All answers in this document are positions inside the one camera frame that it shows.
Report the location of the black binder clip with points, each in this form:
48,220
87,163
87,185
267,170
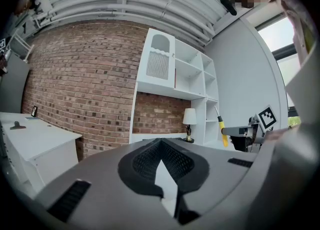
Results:
17,126

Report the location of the person's striped pink shirt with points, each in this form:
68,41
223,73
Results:
297,24

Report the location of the plain white side desk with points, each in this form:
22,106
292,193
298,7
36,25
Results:
37,139

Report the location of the red book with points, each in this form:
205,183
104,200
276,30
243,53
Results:
175,78

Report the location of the blue book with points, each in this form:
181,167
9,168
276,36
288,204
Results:
32,118

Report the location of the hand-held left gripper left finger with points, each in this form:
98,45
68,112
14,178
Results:
100,174

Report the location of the person's right forearm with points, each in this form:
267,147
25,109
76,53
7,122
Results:
277,134

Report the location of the black head camera mount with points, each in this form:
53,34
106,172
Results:
228,4

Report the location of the window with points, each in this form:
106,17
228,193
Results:
277,37

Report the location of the small black photo frame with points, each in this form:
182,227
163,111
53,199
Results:
34,111

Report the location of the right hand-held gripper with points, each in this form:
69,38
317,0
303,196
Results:
267,119

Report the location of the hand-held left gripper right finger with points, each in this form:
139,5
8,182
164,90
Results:
220,174

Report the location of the grey cabinet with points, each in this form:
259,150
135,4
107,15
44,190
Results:
15,84

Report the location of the white shade table lamp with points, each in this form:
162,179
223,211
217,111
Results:
189,116

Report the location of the white desk hutch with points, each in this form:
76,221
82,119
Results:
190,79

